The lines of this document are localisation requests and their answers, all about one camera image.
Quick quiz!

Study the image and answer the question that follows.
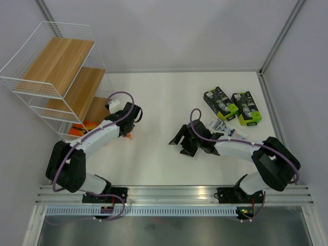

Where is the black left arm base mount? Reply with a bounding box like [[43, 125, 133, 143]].
[[82, 187, 128, 204]]

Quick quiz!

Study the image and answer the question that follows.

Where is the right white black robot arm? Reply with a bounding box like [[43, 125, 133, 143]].
[[169, 119, 301, 202]]

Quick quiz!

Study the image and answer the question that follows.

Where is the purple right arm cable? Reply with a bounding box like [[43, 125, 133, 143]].
[[189, 109, 301, 223]]

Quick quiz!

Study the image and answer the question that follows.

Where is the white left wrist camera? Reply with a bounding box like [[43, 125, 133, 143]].
[[105, 99, 122, 114]]

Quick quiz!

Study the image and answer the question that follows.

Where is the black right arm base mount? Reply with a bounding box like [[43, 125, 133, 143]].
[[214, 187, 264, 205]]

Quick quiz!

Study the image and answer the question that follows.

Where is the aluminium table rail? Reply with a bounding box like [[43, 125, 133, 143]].
[[34, 185, 314, 207]]

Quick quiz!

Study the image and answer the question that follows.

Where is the aluminium corner frame post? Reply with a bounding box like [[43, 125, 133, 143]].
[[258, 0, 308, 75]]

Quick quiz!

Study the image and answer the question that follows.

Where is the white wire wooden shelf rack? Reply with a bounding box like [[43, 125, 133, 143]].
[[1, 21, 114, 140]]

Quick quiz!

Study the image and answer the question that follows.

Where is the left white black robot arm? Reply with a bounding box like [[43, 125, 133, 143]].
[[46, 102, 143, 203]]

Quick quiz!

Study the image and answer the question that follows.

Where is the black green razor box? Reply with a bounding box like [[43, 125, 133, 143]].
[[203, 87, 238, 121], [231, 91, 262, 126]]

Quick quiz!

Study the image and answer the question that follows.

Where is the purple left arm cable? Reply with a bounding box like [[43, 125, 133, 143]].
[[46, 91, 135, 226]]

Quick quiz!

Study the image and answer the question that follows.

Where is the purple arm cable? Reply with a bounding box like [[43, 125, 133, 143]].
[[46, 91, 135, 226], [189, 109, 301, 223]]

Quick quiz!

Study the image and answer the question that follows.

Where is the white slotted cable duct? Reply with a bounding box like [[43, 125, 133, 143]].
[[47, 206, 237, 217]]

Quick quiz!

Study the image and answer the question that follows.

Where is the white Gillette SkinGuard razor pack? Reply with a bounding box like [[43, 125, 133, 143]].
[[206, 116, 249, 140]]

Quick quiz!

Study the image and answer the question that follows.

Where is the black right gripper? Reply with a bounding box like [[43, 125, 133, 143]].
[[169, 124, 202, 157]]

